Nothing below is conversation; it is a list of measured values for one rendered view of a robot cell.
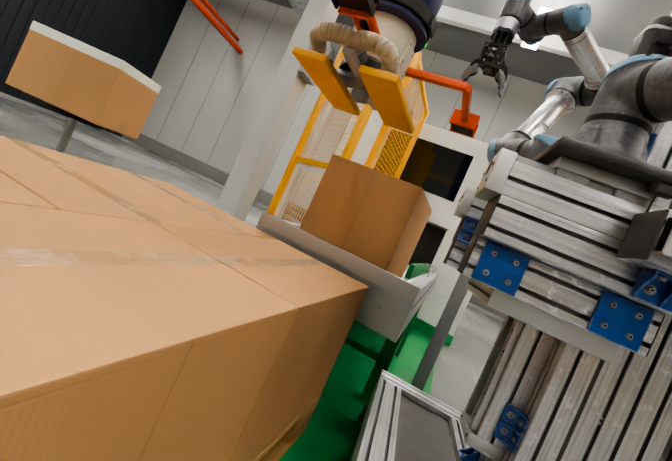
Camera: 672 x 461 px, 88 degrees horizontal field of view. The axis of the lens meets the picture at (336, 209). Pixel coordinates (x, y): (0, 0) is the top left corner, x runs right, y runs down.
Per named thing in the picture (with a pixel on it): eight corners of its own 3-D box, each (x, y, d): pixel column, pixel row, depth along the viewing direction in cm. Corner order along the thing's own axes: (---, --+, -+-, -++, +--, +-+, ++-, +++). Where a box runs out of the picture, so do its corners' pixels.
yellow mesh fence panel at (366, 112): (237, 264, 289) (342, 33, 290) (248, 267, 294) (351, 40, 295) (272, 313, 215) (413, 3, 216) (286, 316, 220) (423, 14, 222)
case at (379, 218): (337, 247, 202) (366, 184, 202) (401, 278, 188) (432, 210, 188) (293, 240, 146) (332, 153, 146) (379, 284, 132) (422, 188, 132)
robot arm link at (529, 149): (547, 169, 113) (564, 131, 113) (509, 164, 124) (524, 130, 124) (562, 184, 119) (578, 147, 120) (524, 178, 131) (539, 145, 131)
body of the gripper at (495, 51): (477, 57, 113) (492, 23, 113) (475, 71, 121) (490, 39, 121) (501, 63, 111) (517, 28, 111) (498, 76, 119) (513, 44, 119)
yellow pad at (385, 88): (383, 125, 113) (390, 111, 113) (412, 134, 110) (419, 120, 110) (357, 71, 81) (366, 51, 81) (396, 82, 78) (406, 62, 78)
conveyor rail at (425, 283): (426, 288, 344) (433, 271, 345) (431, 291, 343) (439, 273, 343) (384, 332, 127) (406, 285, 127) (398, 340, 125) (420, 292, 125)
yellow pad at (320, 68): (333, 108, 120) (339, 94, 120) (359, 116, 116) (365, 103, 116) (290, 52, 88) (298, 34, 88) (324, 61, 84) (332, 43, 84)
